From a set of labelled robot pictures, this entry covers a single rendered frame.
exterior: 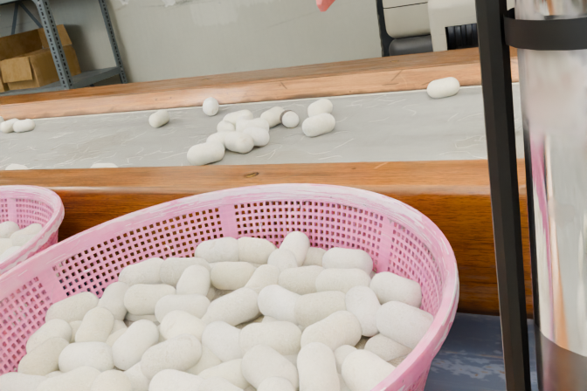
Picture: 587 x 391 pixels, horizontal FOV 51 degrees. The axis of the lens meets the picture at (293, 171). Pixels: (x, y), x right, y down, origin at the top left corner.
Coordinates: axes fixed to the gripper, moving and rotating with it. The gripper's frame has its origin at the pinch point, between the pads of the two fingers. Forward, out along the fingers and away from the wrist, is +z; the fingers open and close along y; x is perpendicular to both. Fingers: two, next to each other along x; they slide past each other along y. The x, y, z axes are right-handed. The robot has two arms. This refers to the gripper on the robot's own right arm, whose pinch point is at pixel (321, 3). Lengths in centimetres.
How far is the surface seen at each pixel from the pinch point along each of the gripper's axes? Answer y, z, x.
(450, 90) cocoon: 15.8, 11.3, 4.6
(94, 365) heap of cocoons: 7, 48, -26
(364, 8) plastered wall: -60, -126, 136
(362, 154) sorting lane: 11.6, 25.3, -6.6
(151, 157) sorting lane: -13.3, 24.5, -5.9
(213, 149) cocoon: -3.1, 25.4, -8.7
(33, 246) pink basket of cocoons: -3.1, 41.4, -24.3
